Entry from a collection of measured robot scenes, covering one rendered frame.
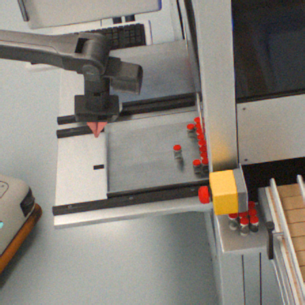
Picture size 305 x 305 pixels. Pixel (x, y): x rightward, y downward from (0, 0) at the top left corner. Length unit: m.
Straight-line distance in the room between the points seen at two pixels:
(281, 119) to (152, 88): 0.62
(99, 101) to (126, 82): 0.09
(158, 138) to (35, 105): 1.70
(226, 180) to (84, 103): 0.36
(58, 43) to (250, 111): 0.43
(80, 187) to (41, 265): 1.04
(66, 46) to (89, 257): 1.43
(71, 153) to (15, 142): 1.46
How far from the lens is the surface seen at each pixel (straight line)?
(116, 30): 2.28
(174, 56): 2.03
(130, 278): 2.54
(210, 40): 1.23
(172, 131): 1.77
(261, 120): 1.39
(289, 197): 1.52
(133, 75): 1.36
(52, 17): 2.40
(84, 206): 1.60
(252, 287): 1.88
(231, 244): 1.50
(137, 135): 1.77
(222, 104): 1.34
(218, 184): 1.41
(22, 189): 2.60
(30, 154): 3.12
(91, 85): 1.40
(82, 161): 1.74
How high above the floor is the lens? 2.09
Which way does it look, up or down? 45 degrees down
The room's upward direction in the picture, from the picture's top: 10 degrees counter-clockwise
